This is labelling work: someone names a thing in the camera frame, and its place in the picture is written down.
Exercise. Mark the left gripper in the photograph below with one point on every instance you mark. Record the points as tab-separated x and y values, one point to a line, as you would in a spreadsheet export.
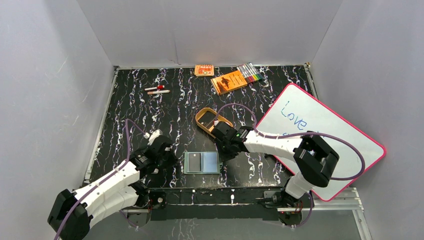
168	153

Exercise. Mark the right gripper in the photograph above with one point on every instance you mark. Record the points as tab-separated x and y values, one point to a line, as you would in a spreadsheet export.
223	156

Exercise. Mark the mint green card holder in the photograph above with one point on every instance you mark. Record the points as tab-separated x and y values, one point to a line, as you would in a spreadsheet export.
210	163

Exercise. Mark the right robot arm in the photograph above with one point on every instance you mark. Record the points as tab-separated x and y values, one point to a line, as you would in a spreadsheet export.
315	158

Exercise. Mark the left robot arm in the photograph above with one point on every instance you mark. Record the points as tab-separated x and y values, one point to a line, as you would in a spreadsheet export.
75	212

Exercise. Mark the small orange card box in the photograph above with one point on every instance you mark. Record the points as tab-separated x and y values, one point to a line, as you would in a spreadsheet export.
204	70

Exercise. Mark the tan oval tray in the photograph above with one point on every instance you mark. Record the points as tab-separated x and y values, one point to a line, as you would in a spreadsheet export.
218	117

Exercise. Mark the orange book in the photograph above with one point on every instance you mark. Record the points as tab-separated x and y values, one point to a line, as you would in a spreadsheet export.
228	82

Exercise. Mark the white pink marker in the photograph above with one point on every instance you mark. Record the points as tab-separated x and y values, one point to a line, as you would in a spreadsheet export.
158	92

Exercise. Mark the red capped marker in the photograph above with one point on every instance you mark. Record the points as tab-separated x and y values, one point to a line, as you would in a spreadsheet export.
155	88

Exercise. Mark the set of coloured markers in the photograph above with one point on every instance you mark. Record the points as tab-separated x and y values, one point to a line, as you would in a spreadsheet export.
250	73

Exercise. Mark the pink framed whiteboard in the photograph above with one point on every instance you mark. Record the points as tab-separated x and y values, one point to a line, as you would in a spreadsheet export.
296	111

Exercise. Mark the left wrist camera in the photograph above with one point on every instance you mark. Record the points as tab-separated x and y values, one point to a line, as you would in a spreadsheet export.
152	136

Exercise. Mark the black base frame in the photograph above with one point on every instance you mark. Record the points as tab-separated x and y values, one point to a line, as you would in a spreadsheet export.
264	203

